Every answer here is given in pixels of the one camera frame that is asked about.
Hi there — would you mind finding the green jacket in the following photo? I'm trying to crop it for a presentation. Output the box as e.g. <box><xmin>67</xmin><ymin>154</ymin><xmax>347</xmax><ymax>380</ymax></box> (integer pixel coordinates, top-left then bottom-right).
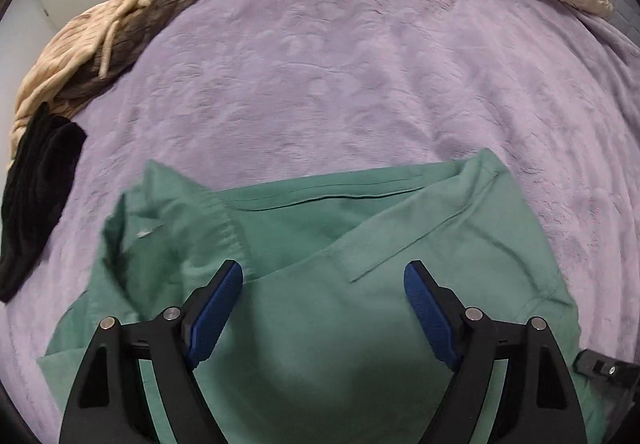
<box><xmin>39</xmin><ymin>149</ymin><xmax>580</xmax><ymax>443</ymax></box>

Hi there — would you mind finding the black garment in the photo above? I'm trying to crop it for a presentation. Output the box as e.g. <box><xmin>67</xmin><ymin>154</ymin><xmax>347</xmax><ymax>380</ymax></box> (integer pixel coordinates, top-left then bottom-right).
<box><xmin>1</xmin><ymin>103</ymin><xmax>87</xmax><ymax>303</ymax></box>

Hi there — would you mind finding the beige brown knit sweater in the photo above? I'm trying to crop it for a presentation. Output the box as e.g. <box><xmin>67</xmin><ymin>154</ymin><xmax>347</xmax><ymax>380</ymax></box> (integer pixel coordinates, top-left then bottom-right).
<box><xmin>9</xmin><ymin>0</ymin><xmax>197</xmax><ymax>159</ymax></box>

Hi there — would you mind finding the purple plush bed blanket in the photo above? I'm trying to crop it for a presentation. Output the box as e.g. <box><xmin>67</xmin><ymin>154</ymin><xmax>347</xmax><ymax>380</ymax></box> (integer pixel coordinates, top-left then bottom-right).
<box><xmin>1</xmin><ymin>0</ymin><xmax>639</xmax><ymax>443</ymax></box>

